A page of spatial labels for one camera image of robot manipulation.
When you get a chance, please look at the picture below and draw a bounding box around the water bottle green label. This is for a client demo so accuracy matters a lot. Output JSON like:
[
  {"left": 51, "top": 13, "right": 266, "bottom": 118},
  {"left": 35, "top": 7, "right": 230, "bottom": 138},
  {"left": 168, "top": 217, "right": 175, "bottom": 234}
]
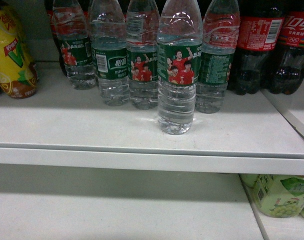
[{"left": 157, "top": 0, "right": 202, "bottom": 135}]

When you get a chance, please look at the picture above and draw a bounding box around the water bottle barcode label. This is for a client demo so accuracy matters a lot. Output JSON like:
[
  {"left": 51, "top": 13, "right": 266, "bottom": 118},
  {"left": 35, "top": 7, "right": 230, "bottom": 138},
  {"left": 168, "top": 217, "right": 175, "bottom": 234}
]
[{"left": 88, "top": 0, "right": 129, "bottom": 106}]

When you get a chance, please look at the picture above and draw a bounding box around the white metal shelf board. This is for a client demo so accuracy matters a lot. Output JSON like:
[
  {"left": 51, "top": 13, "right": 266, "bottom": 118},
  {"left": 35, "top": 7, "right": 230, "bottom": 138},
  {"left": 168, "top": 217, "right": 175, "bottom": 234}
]
[{"left": 0, "top": 62, "right": 304, "bottom": 175}]

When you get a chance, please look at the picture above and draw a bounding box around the water bottle middle back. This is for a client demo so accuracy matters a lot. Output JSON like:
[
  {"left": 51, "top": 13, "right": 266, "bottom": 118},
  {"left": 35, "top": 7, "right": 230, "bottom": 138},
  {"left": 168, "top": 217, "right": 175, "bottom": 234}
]
[{"left": 126, "top": 0, "right": 160, "bottom": 110}]

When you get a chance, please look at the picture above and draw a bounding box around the water bottle right back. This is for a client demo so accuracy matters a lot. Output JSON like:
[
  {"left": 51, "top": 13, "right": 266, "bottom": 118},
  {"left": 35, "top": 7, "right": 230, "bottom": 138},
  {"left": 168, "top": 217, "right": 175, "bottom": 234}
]
[{"left": 195, "top": 0, "right": 240, "bottom": 114}]

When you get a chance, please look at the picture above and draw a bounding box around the water bottle far left back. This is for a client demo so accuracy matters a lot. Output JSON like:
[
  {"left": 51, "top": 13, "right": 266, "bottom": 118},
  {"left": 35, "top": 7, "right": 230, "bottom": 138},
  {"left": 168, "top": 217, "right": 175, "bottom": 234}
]
[{"left": 52, "top": 0, "right": 96, "bottom": 90}]

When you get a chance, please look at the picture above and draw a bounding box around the lower white shelf board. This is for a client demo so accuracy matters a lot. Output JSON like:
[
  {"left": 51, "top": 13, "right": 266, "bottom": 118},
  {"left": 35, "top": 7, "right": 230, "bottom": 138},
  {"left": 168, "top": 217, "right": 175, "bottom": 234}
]
[{"left": 0, "top": 164, "right": 304, "bottom": 240}]

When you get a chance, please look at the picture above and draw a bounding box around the yellow lemon tea bottle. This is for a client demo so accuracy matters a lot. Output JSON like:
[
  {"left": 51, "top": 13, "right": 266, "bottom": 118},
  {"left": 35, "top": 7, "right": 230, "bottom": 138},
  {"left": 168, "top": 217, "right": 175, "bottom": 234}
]
[{"left": 0, "top": 0, "right": 37, "bottom": 99}]

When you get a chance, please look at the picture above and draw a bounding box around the cola bottle red label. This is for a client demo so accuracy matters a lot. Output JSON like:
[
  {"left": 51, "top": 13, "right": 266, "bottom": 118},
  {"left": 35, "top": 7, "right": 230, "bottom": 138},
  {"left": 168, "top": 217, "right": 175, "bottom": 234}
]
[{"left": 227, "top": 0, "right": 285, "bottom": 95}]

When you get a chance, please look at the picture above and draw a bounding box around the cola bottle olympic label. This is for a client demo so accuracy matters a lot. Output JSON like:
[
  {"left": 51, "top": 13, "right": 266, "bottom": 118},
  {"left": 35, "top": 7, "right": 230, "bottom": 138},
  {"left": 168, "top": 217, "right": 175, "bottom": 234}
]
[{"left": 266, "top": 0, "right": 304, "bottom": 95}]

